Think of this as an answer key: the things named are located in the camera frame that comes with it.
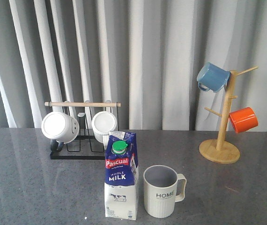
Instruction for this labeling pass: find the Pascual whole milk carton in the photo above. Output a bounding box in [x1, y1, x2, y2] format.
[104, 131, 139, 220]

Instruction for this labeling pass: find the white ribbed HOME mug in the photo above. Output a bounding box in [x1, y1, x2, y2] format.
[143, 165, 187, 218]

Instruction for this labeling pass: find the white ribbed hanging mug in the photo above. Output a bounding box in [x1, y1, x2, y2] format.
[91, 111, 117, 149]

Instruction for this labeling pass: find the grey pleated curtain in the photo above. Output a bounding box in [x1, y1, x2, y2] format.
[0, 0, 267, 132]

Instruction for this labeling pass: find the white smiley face mug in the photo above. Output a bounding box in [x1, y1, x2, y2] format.
[41, 112, 80, 144]

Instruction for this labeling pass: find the blue enamel mug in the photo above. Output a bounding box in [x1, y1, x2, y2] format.
[197, 62, 230, 93]

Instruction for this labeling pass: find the wooden mug tree stand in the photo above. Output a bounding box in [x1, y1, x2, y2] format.
[199, 66, 258, 164]

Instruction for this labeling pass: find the orange enamel mug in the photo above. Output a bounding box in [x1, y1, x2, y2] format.
[229, 107, 258, 133]

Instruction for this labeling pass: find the black wire mug rack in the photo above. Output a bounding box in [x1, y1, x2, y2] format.
[45, 101, 121, 160]

